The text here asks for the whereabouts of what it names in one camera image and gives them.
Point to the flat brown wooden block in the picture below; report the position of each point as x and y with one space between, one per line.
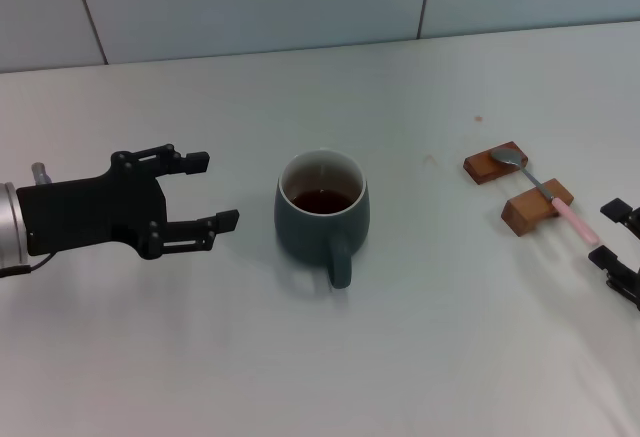
482 167

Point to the grey ceramic cup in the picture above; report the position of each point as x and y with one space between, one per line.
300 237

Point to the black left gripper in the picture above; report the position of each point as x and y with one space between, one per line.
90 212

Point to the arched brown wooden block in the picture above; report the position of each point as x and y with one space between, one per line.
520 212

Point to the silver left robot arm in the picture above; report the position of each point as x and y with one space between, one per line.
9 227

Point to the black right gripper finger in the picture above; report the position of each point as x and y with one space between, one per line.
616 209
605 257

